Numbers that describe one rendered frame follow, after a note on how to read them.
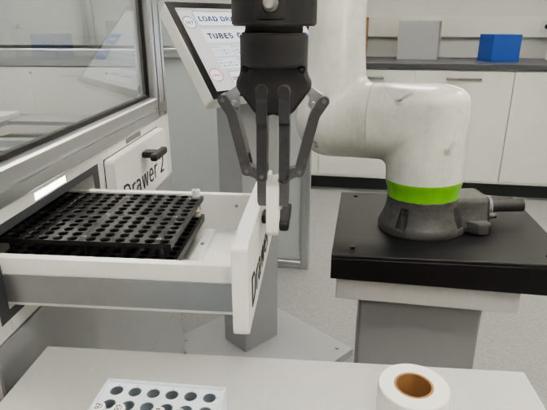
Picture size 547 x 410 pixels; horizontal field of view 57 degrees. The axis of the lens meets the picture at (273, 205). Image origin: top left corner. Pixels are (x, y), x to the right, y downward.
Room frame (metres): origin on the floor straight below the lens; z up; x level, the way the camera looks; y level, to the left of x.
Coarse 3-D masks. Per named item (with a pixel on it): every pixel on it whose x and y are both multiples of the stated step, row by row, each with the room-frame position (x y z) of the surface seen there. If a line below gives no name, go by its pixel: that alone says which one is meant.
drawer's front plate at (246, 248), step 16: (256, 192) 0.64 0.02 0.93; (256, 208) 0.58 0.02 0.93; (240, 224) 0.53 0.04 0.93; (256, 224) 0.55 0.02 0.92; (240, 240) 0.48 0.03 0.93; (256, 240) 0.55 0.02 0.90; (240, 256) 0.47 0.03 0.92; (256, 256) 0.54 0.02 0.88; (240, 272) 0.47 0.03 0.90; (240, 288) 0.47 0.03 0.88; (240, 304) 0.47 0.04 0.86; (240, 320) 0.47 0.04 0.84
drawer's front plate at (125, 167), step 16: (160, 128) 1.08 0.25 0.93; (144, 144) 0.96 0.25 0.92; (160, 144) 1.06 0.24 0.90; (112, 160) 0.81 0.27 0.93; (128, 160) 0.87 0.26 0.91; (144, 160) 0.95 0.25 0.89; (160, 160) 1.05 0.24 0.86; (112, 176) 0.80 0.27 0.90; (128, 176) 0.86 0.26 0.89; (160, 176) 1.04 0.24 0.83
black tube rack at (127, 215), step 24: (72, 192) 0.72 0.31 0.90; (48, 216) 0.62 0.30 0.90; (72, 216) 0.63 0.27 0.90; (96, 216) 0.63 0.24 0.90; (120, 216) 0.62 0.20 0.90; (144, 216) 0.62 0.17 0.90; (168, 216) 0.62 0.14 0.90; (192, 216) 0.69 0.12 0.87; (0, 240) 0.55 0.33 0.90; (24, 240) 0.55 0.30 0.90; (48, 240) 0.54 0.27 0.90; (72, 240) 0.54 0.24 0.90; (96, 240) 0.54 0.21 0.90; (120, 240) 0.55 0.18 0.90; (144, 240) 0.54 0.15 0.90; (192, 240) 0.63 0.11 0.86
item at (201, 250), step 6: (204, 234) 0.68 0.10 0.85; (210, 234) 0.68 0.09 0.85; (204, 240) 0.66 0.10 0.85; (210, 240) 0.67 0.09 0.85; (198, 246) 0.64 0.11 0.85; (204, 246) 0.64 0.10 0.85; (198, 252) 0.62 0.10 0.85; (204, 252) 0.63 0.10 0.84; (192, 258) 0.60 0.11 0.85; (198, 258) 0.60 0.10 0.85
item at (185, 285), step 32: (96, 192) 0.75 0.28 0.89; (128, 192) 0.74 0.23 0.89; (160, 192) 0.74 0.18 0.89; (224, 224) 0.73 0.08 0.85; (0, 256) 0.51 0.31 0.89; (32, 256) 0.51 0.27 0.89; (64, 256) 0.51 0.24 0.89; (224, 256) 0.63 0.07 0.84; (32, 288) 0.50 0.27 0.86; (64, 288) 0.50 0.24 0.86; (96, 288) 0.50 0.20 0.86; (128, 288) 0.49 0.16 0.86; (160, 288) 0.49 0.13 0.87; (192, 288) 0.49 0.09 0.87; (224, 288) 0.49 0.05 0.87
